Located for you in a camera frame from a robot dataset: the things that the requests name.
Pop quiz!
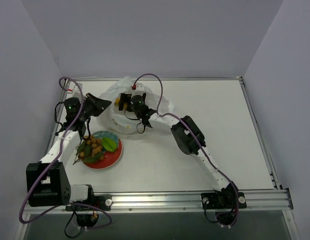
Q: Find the white plastic bag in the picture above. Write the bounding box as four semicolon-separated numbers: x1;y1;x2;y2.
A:
97;76;174;135

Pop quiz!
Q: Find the green fake starfruit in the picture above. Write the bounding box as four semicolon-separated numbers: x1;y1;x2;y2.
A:
102;137;117;153

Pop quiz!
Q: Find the fake longan bunch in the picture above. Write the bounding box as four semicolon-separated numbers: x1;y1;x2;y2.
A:
73;136;104;164

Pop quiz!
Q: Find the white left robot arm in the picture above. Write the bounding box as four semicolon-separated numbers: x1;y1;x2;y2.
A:
26;93;112;210

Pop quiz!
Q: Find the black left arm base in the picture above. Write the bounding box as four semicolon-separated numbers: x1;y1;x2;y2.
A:
65;194;113;229

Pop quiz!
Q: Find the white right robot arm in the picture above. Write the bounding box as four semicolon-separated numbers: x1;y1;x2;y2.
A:
118;93;238;207

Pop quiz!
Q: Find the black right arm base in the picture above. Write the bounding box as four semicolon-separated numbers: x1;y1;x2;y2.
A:
201;189;247;228

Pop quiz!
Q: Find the red and teal plate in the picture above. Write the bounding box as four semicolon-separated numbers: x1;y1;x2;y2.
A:
83;130;123;169

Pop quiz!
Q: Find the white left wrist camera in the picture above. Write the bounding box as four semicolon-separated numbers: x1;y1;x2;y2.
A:
67;82;83;99

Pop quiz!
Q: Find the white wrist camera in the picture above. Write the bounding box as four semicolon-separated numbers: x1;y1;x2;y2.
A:
67;82;83;99
132;83;146;93

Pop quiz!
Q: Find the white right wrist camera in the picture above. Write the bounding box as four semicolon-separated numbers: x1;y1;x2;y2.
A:
132;83;146;93

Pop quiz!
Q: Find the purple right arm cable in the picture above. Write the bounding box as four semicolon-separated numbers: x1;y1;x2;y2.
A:
132;73;240;225

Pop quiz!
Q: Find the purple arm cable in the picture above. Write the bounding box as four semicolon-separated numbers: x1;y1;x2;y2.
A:
132;73;240;225
19;76;113;230

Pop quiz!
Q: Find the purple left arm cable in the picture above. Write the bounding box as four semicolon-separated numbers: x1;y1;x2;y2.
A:
19;76;113;230

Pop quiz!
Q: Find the aluminium front rail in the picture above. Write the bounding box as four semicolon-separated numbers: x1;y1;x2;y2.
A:
21;188;294;213

